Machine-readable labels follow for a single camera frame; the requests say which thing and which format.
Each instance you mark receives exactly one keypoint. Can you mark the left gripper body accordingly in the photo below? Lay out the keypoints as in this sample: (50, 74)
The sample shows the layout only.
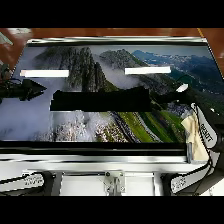
(28, 90)

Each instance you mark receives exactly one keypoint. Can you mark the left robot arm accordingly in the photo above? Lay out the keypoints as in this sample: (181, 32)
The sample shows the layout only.
(10, 91)

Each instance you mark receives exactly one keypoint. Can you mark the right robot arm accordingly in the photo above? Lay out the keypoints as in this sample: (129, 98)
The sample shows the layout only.
(206, 133)

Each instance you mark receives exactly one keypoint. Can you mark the cream garment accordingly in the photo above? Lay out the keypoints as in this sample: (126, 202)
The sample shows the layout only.
(196, 133)

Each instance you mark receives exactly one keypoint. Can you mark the silver frame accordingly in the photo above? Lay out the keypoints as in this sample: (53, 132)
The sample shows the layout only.
(100, 165)

